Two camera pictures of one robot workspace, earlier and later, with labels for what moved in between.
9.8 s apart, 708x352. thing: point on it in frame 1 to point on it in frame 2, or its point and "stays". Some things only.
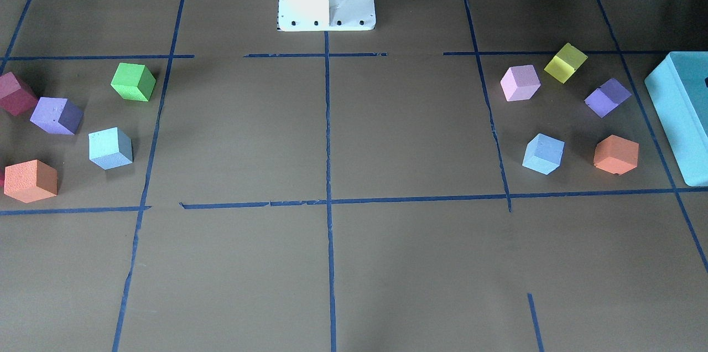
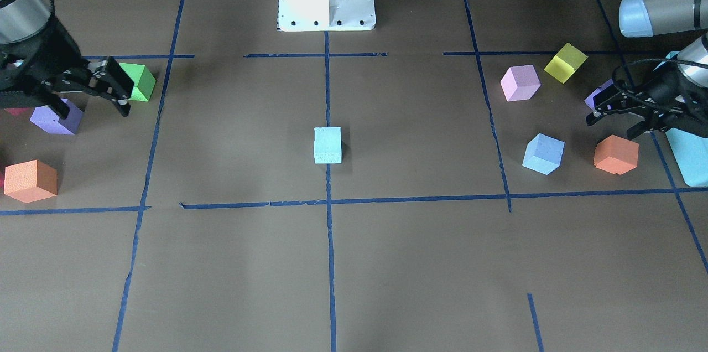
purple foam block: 56,115 stays
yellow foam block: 568,60 stays
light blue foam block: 110,148 to 327,144
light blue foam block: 543,154 stays
